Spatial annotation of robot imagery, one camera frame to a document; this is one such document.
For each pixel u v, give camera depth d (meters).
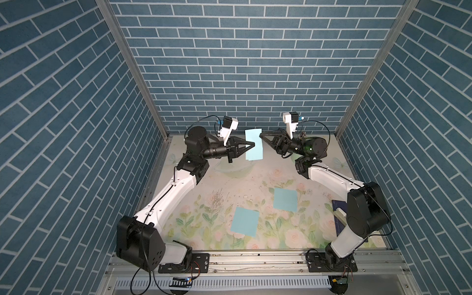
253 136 0.62
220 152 0.59
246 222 0.85
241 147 0.64
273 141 0.65
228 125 0.57
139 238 0.41
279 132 0.65
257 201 0.91
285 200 0.93
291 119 0.61
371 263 0.75
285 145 0.62
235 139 0.61
